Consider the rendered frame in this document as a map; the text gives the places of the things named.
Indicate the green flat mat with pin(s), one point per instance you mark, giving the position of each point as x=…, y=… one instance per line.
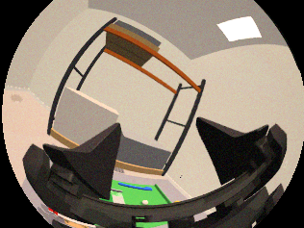
x=134, y=196

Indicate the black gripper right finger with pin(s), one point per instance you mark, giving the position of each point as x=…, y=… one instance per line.
x=227, y=147

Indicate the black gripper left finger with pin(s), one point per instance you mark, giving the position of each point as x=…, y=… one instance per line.
x=93, y=161

